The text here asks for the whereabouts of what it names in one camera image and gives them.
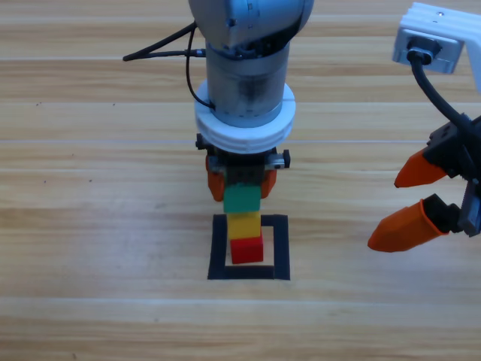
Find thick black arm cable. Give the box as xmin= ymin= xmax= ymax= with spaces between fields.
xmin=406 ymin=47 xmax=473 ymax=124
xmin=123 ymin=22 xmax=208 ymax=62

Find green cube block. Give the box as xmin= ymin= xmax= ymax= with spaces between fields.
xmin=222 ymin=184 xmax=262 ymax=214

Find white wrist mount ring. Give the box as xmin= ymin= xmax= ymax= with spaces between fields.
xmin=194 ymin=79 xmax=297 ymax=154

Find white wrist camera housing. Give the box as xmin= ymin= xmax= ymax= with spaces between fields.
xmin=392 ymin=2 xmax=481 ymax=95

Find thin black arm wire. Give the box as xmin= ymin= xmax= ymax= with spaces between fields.
xmin=185 ymin=26 xmax=218 ymax=113

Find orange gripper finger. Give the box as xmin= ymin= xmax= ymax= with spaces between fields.
xmin=393 ymin=146 xmax=452 ymax=189
xmin=205 ymin=156 xmax=227 ymax=203
xmin=259 ymin=168 xmax=278 ymax=199
xmin=367 ymin=193 xmax=462 ymax=253

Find black tape square outline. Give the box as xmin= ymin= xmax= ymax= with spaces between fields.
xmin=207 ymin=213 xmax=292 ymax=281

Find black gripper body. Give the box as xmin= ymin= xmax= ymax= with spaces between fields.
xmin=427 ymin=112 xmax=481 ymax=238
xmin=195 ymin=133 xmax=292 ymax=188

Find red cube block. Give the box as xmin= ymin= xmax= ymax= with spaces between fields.
xmin=229 ymin=232 xmax=265 ymax=265

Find yellow cube block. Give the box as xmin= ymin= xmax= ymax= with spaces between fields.
xmin=225 ymin=211 xmax=262 ymax=241

